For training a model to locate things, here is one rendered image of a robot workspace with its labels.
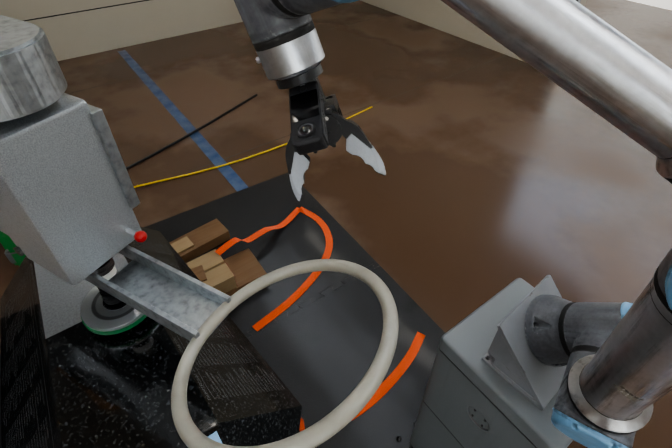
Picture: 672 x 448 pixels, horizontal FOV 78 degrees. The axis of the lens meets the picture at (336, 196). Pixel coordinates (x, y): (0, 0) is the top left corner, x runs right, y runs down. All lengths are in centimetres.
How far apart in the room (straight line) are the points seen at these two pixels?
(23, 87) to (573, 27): 90
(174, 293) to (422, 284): 169
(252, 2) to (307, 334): 193
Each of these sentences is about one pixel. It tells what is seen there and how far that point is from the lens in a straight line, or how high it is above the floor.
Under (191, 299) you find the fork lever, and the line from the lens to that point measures 115.
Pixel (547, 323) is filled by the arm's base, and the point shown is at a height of 104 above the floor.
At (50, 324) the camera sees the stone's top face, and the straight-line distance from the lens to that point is 162.
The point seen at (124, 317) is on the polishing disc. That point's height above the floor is 90.
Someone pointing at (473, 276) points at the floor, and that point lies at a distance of 268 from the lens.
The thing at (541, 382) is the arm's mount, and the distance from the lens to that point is 133.
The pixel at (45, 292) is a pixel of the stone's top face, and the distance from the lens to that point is 173.
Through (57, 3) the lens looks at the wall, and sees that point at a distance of 604.
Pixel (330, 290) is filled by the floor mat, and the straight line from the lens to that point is 247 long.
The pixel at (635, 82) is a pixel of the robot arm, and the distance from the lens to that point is 61.
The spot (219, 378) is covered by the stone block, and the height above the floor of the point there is 78.
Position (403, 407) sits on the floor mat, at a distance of 216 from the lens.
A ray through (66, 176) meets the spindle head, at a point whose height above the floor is 143.
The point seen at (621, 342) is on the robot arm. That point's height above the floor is 140.
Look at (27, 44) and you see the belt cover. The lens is 98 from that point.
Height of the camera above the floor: 199
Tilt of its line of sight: 40 degrees down
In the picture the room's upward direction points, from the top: straight up
